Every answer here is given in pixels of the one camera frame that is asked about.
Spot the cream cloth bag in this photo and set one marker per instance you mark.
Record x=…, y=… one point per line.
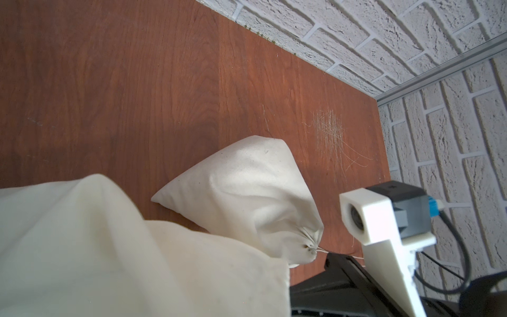
x=251, y=191
x=82, y=248

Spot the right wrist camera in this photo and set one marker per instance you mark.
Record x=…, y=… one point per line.
x=392, y=221

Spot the right corner aluminium post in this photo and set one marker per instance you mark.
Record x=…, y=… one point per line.
x=485, y=51

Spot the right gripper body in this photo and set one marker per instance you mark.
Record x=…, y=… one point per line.
x=344, y=288

